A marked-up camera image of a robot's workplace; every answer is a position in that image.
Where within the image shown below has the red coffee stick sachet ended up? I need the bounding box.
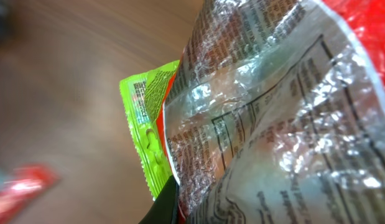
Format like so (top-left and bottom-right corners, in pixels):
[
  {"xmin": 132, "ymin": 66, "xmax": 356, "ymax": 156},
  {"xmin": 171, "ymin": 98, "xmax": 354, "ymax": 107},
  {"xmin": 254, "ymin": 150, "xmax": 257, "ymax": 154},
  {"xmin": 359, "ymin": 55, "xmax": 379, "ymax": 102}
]
[{"xmin": 0, "ymin": 164, "xmax": 60, "ymax": 224}]

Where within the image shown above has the green candy bag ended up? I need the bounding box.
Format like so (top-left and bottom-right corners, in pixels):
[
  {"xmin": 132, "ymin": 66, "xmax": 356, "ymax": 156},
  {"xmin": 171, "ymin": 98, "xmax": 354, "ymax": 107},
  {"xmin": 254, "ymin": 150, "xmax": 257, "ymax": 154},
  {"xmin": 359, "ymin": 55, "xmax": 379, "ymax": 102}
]
[{"xmin": 119, "ymin": 0, "xmax": 385, "ymax": 224}]

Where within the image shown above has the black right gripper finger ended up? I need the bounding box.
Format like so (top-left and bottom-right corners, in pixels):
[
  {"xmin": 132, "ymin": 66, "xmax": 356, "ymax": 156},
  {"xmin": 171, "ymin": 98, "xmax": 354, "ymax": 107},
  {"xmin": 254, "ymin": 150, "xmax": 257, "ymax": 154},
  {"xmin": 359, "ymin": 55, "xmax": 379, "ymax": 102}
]
[{"xmin": 139, "ymin": 176, "xmax": 179, "ymax": 224}]

